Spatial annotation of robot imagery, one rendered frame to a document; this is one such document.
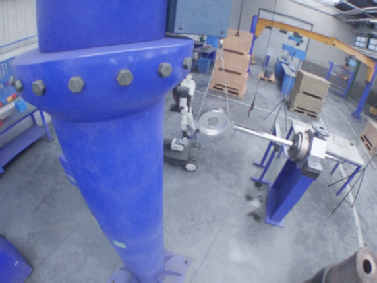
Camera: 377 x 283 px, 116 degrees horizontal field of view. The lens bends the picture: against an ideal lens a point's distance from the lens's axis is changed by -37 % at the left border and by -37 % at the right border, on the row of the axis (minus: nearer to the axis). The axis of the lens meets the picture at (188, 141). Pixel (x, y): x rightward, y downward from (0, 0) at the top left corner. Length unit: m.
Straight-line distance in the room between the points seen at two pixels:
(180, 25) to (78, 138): 0.33
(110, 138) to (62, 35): 0.23
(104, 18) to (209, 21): 0.23
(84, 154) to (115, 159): 0.07
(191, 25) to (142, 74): 0.19
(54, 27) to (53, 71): 0.10
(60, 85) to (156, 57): 0.15
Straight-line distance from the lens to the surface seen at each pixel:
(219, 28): 0.46
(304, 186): 2.34
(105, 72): 0.28
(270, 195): 3.12
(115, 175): 0.48
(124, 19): 0.34
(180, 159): 3.00
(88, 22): 0.34
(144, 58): 0.29
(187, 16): 0.44
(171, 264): 2.24
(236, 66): 6.08
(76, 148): 0.45
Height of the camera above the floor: 2.20
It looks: 37 degrees down
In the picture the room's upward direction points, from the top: 7 degrees clockwise
